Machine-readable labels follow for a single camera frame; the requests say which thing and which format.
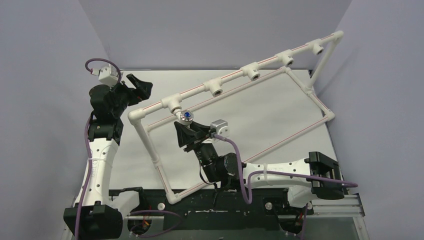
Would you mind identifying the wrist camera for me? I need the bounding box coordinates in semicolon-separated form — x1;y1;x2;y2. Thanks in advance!
210;119;230;137
98;64;118;87

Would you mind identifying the white PVC pipe frame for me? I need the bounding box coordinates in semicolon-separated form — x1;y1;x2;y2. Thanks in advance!
127;30;344;205

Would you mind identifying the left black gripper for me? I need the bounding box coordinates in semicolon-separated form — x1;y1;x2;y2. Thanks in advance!
107;74;152;117

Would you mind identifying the white plastic water faucet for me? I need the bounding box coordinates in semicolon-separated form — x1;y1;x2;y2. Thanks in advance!
172;107;194;126

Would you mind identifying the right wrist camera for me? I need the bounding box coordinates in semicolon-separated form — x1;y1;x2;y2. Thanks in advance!
210;119;230;137

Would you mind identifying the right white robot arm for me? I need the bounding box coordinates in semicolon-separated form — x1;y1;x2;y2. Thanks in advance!
173;119;345;214

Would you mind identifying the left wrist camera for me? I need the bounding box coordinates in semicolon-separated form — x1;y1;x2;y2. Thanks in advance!
98;64;118;87

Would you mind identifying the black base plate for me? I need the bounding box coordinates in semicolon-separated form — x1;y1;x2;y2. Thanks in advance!
135;188;314;233

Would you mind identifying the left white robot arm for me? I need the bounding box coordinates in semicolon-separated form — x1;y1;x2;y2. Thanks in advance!
63;74;153;240

